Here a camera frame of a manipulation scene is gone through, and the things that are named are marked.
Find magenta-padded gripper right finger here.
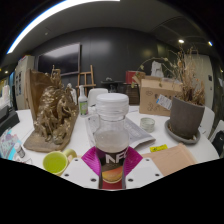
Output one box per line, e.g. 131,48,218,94
123,145,164,190

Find clear juice bottle white cap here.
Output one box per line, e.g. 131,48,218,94
93,92,131,184

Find beige shelf cabinet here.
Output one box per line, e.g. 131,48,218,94
13,54,36,111

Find red box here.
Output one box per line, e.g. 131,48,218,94
125,70,146,85

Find white plastic bag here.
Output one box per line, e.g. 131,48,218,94
150,60,165,78

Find black backpack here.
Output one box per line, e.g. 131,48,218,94
211,129,224,158

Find small paint jar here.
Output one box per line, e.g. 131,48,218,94
13,142,27,159

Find ceiling spot lights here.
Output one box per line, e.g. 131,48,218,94
3,38,214,75

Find black flat box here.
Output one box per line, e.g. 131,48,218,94
0,108,21,137
0,104,9,121

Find white spray bottle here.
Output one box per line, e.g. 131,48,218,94
77,84,89,118

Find small glass jar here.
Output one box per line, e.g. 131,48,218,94
139,116,156,134

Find small yellow tag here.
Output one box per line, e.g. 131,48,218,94
149,143,169,153

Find newspaper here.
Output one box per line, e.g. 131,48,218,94
84,113,157,149

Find yellow-green mug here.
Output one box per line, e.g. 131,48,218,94
42,148,78,177

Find grey plant saucer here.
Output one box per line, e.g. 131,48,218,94
164,119,202,145

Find dried plant in grey pot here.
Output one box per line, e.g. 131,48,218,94
138,48,207,140

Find black wall screen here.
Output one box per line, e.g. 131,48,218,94
36,42,82,77

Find wooden easel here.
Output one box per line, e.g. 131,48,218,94
76,64,97,98

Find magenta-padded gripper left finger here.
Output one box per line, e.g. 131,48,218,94
61,145,101,189

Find brown cardboard box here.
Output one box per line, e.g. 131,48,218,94
132,74,184,118

